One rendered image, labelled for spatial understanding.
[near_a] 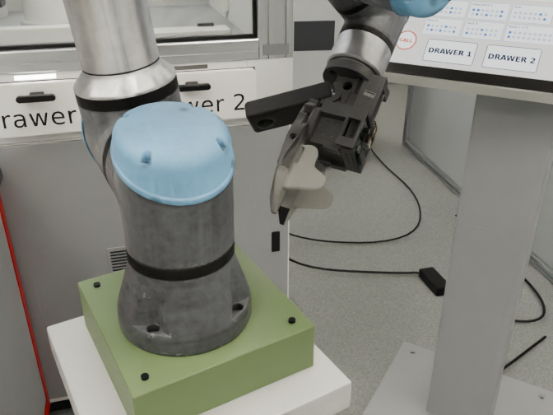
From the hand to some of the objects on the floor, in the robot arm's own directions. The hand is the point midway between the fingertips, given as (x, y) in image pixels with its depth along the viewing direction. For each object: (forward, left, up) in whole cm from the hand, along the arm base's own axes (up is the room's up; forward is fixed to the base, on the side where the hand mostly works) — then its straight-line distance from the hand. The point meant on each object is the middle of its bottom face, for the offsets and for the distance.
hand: (276, 207), depth 70 cm
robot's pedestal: (-8, +13, -91) cm, 92 cm away
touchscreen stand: (+21, -62, -93) cm, 114 cm away
